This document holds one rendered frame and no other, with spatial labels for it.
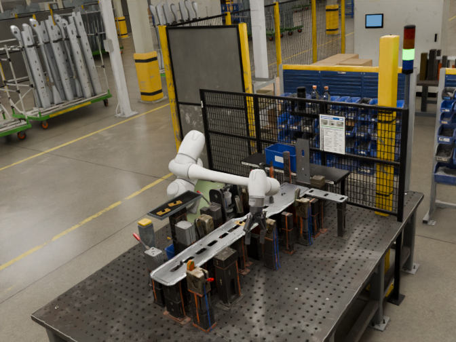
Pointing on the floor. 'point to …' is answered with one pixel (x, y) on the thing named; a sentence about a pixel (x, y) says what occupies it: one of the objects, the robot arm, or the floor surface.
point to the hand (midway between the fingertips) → (254, 241)
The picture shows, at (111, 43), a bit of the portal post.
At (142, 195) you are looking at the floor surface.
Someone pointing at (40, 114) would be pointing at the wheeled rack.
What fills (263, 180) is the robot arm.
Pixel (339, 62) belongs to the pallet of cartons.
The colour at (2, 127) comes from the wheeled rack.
